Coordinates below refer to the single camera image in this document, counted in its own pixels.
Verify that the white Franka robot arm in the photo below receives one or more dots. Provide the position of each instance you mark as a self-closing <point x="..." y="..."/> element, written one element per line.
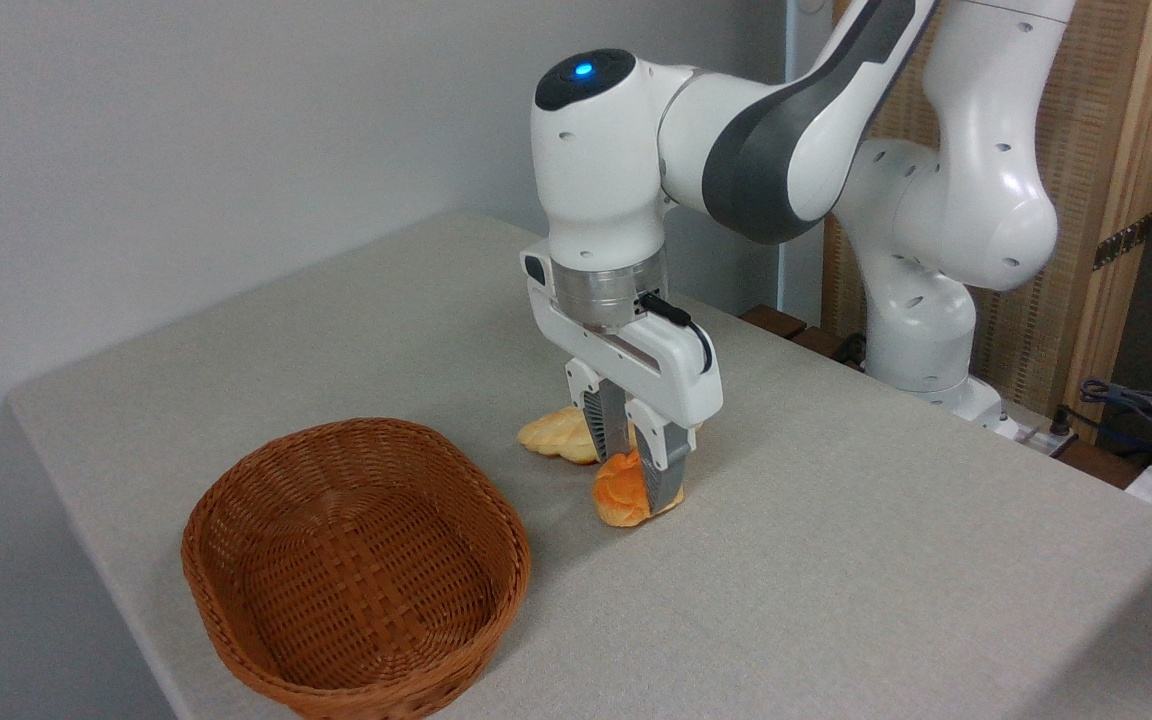
<point x="786" y="130"/>

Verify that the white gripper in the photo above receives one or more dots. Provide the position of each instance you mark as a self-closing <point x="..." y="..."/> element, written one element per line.
<point x="671" y="375"/>

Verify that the round orange braided bread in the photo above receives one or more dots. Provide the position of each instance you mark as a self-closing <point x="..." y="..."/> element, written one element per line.
<point x="621" y="495"/>

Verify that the long pale braided bread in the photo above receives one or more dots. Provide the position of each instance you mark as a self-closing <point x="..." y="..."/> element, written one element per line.
<point x="556" y="435"/>

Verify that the dark metal screen hinge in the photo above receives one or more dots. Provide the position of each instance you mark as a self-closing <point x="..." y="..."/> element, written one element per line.
<point x="1123" y="241"/>

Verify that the wooden rattan folding screen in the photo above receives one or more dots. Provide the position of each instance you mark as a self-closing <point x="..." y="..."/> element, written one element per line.
<point x="1106" y="100"/>

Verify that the dark brown wooden board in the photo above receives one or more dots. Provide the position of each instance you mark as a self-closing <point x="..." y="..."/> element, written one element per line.
<point x="796" y="335"/>

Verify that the brown wicker basket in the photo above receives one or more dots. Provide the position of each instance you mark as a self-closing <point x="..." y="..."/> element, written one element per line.
<point x="356" y="560"/>

